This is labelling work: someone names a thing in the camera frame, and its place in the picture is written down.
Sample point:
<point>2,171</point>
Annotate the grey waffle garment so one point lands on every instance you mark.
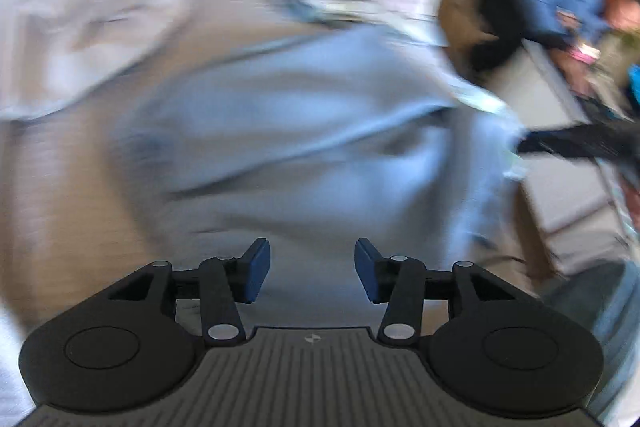
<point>310,132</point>

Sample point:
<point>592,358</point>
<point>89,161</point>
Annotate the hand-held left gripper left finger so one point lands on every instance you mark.
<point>257,269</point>

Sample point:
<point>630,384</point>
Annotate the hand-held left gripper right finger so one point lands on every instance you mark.
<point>367,269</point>

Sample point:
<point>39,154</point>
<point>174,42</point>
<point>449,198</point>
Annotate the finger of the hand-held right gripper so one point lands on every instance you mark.
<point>547,142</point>

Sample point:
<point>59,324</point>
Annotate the pink pants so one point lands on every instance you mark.
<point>90,7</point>

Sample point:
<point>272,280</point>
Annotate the white ribbed appliance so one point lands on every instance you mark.
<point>560,97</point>

